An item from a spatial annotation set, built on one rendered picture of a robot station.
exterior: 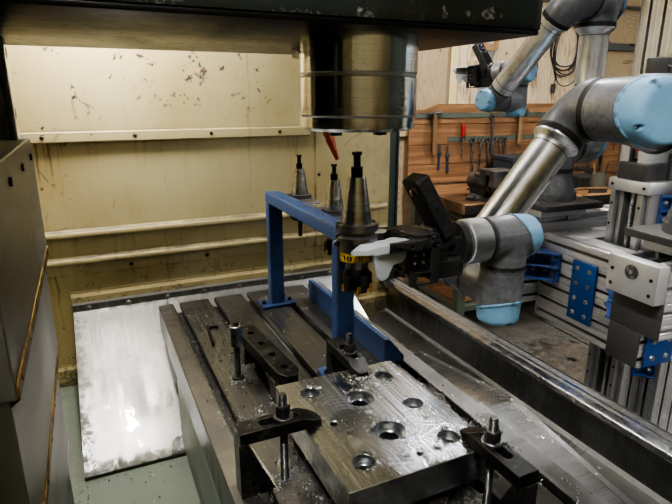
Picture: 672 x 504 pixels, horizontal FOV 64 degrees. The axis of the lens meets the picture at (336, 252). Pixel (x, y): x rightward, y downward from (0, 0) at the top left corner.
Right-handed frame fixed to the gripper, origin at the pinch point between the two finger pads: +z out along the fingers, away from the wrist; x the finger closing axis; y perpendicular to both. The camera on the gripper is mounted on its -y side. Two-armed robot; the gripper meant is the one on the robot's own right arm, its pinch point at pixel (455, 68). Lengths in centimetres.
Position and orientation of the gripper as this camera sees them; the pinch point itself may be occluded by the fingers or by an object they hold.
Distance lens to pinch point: 228.4
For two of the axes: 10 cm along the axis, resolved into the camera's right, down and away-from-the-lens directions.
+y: 1.1, 9.3, 3.5
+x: 8.1, -2.9, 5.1
